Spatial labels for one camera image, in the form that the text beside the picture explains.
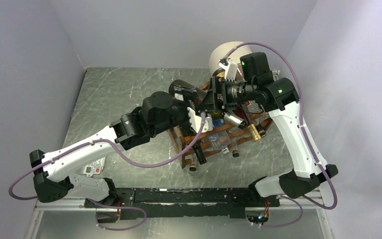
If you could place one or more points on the green wine bottle silver cap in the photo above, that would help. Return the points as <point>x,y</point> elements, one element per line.
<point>219,100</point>

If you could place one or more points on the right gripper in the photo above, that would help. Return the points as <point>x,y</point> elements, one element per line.
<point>218,85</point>

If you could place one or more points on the rose wine bottle gold cap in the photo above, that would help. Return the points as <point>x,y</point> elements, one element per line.
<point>244,127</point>

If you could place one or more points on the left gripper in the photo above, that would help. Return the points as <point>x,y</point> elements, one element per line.
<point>190,94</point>

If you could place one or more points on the white printed card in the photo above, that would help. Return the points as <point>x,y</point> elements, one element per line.
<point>94,168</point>

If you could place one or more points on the blue glass bottle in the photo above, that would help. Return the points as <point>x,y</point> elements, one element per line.
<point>213,139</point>

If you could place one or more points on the dark wine bottle white label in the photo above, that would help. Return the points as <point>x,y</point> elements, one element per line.
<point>199,154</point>

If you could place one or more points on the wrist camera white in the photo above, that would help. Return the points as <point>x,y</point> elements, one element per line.
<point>230,69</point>
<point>195,121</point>

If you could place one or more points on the wooden wine rack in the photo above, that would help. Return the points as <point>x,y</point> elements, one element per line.
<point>189,158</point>

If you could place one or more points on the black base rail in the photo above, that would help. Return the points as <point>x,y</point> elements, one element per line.
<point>186,202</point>

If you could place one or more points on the white orange cylinder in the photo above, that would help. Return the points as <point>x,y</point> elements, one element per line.
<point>221,51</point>

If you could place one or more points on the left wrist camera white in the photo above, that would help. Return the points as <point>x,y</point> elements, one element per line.
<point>195,121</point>

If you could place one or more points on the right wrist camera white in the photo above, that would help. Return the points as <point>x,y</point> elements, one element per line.
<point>230,69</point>

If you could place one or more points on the clear bottle lower rack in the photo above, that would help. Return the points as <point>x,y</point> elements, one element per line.
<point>228,145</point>

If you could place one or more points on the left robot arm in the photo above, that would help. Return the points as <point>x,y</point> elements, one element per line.
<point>54,172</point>

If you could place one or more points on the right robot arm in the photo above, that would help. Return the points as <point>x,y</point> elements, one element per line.
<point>280,99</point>

